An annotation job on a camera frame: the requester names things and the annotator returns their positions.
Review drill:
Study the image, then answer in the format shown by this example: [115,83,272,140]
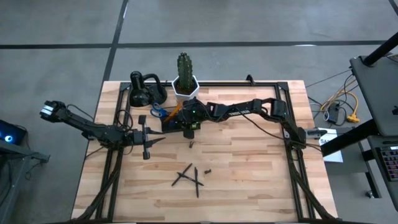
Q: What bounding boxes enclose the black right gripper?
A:
[178,96,209,139]

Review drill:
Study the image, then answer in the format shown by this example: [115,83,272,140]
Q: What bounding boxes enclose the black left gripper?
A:
[129,114,167,161]

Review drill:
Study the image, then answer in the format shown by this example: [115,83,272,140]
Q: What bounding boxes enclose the blue handled scissors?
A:
[150,102,170,119]

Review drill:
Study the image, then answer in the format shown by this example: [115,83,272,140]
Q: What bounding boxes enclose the black pen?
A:
[194,167,200,198]
[175,171,205,187]
[170,162,193,187]

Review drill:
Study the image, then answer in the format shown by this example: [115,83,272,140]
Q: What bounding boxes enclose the black desk organizer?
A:
[160,107,201,134]

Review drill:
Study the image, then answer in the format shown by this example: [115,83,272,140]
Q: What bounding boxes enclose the white hexagonal plant pot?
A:
[171,74,200,107]

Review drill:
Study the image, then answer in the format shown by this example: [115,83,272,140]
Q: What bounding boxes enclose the black desk lamp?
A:
[129,70,169,108]

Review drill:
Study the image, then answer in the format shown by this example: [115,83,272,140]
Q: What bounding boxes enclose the green cactus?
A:
[177,51,193,94]

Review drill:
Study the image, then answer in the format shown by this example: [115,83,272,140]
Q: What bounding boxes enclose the grey metal desk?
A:
[0,139,50,224]

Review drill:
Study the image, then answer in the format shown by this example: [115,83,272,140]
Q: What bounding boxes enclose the black computer with blue light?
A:
[0,119,27,146]

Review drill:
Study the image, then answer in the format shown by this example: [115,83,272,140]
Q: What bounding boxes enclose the black power strip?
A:
[326,101,342,124]

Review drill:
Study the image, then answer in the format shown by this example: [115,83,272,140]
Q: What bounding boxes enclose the white paper sheet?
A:
[318,128,344,164]

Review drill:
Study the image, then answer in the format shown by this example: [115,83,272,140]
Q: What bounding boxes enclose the black stand beam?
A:
[320,119,380,157]

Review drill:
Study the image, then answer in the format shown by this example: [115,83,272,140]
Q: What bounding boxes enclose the dark grey side desk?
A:
[360,135,398,212]

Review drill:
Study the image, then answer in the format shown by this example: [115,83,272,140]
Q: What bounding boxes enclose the black pole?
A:
[363,30,398,67]

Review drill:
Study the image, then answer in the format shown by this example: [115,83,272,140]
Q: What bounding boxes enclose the black backlit keyboard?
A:
[377,145,398,183]

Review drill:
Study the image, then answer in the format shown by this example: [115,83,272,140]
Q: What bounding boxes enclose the black aluminium frame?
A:
[73,81,335,223]

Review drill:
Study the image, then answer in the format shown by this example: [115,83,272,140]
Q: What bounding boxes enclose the yellow extension cable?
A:
[320,79,361,123]

